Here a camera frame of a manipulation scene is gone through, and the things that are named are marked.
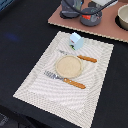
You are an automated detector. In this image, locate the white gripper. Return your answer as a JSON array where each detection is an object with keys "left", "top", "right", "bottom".
[{"left": 88, "top": 0, "right": 118, "bottom": 8}]

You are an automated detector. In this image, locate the large grey pot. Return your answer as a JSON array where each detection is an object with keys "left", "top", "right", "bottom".
[{"left": 60, "top": 0, "right": 83, "bottom": 18}]

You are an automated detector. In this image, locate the beige bowl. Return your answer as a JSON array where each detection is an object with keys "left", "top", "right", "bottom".
[{"left": 118, "top": 4, "right": 128, "bottom": 30}]

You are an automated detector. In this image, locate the red tomato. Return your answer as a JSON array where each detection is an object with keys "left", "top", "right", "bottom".
[{"left": 82, "top": 15, "right": 91, "bottom": 20}]

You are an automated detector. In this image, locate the round wooden plate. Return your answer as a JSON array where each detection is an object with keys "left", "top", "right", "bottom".
[{"left": 55, "top": 55, "right": 83, "bottom": 78}]

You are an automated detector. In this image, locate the wooden handled fork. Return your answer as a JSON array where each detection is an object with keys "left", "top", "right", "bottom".
[{"left": 44, "top": 71, "right": 86, "bottom": 89}]

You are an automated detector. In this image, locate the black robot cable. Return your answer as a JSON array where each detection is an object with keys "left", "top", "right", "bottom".
[{"left": 61, "top": 0, "right": 116, "bottom": 16}]

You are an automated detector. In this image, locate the wooden handled knife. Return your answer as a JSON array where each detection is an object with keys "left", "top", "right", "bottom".
[{"left": 58, "top": 50, "right": 97, "bottom": 63}]

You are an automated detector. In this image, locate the beige woven placemat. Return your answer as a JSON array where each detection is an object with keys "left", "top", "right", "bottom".
[{"left": 14, "top": 31, "right": 113, "bottom": 128}]

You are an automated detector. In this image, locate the pink toy stove top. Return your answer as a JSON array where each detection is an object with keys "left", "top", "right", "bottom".
[{"left": 48, "top": 0, "right": 128, "bottom": 42}]

